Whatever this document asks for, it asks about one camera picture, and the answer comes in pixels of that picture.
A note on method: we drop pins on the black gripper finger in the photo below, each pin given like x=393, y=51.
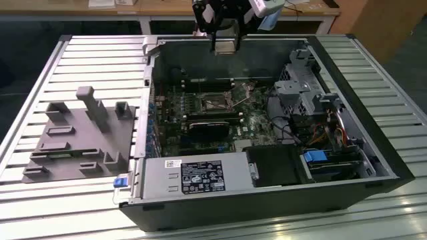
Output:
x=239, y=40
x=214, y=42

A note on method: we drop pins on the silver CPU plate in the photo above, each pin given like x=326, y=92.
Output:
x=227, y=47

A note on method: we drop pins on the CPU socket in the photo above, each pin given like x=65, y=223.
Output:
x=215, y=106

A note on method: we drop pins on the metal disk bay cage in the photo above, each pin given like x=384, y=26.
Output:
x=294, y=92

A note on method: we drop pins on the white box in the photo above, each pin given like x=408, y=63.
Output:
x=101, y=3
x=125, y=2

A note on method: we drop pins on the green motherboard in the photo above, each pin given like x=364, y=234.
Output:
x=254, y=120

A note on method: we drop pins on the black graphics card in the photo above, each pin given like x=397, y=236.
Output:
x=209, y=130

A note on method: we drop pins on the silver chipset heatsink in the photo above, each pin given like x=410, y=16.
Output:
x=243, y=145

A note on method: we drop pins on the wooden cabinet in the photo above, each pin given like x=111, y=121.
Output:
x=390, y=25

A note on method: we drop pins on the wooden desk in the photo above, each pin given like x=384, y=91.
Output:
x=67, y=11

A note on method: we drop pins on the black drive bay box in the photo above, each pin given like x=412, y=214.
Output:
x=274, y=165

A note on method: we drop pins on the blue disk carrier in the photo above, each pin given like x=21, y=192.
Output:
x=317, y=156

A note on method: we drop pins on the grey parts rack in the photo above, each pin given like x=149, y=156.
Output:
x=83, y=140

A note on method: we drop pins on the grey power supply unit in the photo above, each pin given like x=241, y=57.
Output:
x=161, y=180

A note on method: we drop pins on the disk drive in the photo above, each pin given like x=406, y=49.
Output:
x=337, y=163

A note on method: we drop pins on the blue case latch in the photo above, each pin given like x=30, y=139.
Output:
x=121, y=182

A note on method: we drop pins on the green RAM stick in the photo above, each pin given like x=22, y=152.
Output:
x=62, y=156

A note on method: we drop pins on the black PC case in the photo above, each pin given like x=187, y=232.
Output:
x=234, y=215

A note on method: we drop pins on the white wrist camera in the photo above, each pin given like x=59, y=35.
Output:
x=263, y=8

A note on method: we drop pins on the small metal latch bracket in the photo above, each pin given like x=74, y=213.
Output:
x=254, y=171

